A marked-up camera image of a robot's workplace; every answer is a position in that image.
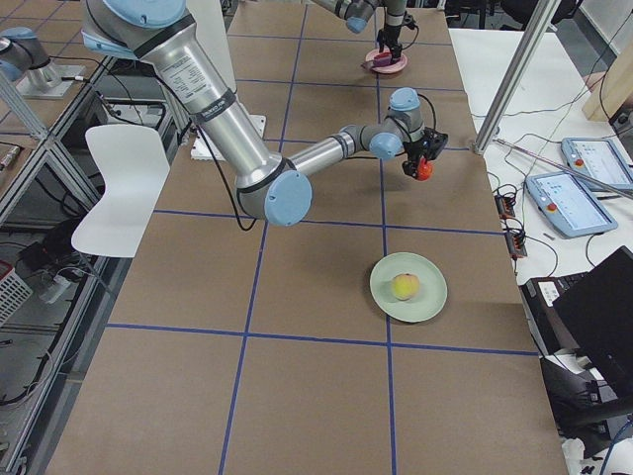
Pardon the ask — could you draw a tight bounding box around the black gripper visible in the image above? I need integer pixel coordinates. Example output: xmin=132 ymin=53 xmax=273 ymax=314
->
xmin=377 ymin=25 xmax=403 ymax=52
xmin=402 ymin=127 xmax=448 ymax=177

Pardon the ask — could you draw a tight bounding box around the red yellow pomegranate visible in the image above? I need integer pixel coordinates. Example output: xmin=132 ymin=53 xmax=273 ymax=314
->
xmin=414 ymin=159 xmax=434 ymax=181

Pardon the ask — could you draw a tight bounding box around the purple eggplant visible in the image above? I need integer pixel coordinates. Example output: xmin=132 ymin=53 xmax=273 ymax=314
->
xmin=362 ymin=51 xmax=392 ymax=70

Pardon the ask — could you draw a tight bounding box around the yellow pink peach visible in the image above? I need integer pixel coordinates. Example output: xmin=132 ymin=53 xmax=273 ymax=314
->
xmin=391 ymin=273 xmax=420 ymax=301

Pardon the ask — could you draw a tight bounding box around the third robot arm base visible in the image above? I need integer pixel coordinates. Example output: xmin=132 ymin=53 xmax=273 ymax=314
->
xmin=1 ymin=27 xmax=85 ymax=100

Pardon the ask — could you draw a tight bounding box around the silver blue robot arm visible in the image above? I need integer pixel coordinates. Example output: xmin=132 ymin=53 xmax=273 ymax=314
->
xmin=315 ymin=0 xmax=415 ymax=57
xmin=82 ymin=1 xmax=448 ymax=226

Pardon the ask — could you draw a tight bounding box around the pink plate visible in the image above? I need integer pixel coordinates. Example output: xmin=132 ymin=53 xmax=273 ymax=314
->
xmin=366 ymin=48 xmax=408 ymax=74

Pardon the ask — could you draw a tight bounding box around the green plate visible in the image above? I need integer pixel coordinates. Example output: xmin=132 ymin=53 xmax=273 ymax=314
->
xmin=370 ymin=252 xmax=448 ymax=324

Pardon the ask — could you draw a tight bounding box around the near teach pendant tablet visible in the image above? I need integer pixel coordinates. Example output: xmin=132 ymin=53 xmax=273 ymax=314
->
xmin=525 ymin=172 xmax=618 ymax=238

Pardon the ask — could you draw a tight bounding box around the teach pendant tablet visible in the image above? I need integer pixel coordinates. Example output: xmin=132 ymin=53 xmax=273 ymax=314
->
xmin=525 ymin=172 xmax=618 ymax=238
xmin=561 ymin=138 xmax=632 ymax=191

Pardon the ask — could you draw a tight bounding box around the long metal rod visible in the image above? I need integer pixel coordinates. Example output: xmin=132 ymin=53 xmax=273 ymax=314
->
xmin=493 ymin=139 xmax=632 ymax=199

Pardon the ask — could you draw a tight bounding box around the far teach pendant tablet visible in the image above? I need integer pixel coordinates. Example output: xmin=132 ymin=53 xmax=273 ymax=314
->
xmin=561 ymin=138 xmax=632 ymax=191

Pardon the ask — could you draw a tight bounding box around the black laptop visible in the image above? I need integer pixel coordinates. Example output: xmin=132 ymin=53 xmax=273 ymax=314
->
xmin=520 ymin=245 xmax=632 ymax=396

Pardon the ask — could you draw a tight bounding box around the white chair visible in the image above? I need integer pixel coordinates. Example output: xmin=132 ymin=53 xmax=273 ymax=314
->
xmin=71 ymin=124 xmax=170 ymax=258

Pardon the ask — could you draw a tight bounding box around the white plastic basket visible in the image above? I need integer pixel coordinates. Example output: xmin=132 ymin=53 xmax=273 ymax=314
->
xmin=0 ymin=260 xmax=33 ymax=326

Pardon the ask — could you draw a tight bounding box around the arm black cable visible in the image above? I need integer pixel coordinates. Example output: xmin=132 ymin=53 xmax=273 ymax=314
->
xmin=197 ymin=91 xmax=439 ymax=232

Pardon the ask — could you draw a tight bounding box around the aluminium frame post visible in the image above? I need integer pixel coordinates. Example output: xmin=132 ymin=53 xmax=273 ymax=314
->
xmin=473 ymin=0 xmax=561 ymax=155

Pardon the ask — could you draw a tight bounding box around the white camera mast column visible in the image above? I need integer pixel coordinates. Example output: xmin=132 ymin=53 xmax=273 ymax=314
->
xmin=186 ymin=1 xmax=268 ymax=173

